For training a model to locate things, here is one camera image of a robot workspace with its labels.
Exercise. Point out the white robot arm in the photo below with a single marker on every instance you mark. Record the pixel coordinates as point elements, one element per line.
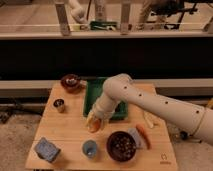
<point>194,119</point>

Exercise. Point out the red brown bowl back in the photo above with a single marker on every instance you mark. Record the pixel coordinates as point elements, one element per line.
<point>70,82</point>

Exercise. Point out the orange carrot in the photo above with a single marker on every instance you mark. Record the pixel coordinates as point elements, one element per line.
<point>143,133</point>

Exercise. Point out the grey cloth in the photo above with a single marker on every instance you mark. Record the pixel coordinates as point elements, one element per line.
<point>138,140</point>

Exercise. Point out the blue plastic cup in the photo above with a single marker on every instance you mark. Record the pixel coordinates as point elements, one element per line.
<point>90,148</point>

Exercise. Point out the orange yellow apple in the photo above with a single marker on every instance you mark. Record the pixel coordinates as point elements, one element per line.
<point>94,125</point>

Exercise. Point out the pale banana piece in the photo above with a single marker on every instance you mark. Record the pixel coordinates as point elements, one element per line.
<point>148,120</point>

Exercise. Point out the small metal cup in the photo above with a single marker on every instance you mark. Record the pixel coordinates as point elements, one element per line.
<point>59,104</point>

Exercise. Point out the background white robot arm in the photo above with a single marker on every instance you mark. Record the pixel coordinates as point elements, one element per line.
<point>77,11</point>

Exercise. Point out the background green tray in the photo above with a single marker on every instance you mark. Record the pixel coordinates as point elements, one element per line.
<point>103,25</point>

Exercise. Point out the green plastic tray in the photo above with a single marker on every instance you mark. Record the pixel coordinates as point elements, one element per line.
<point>93,91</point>

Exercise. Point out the blue sponge block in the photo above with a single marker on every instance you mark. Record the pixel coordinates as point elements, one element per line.
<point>46,150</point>

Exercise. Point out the black office chair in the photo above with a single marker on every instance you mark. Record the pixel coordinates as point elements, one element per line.
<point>172,7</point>

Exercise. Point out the dark brown bowl front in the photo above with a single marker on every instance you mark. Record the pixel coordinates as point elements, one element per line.
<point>121,146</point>

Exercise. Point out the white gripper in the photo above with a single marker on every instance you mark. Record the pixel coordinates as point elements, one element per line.
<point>101,112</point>

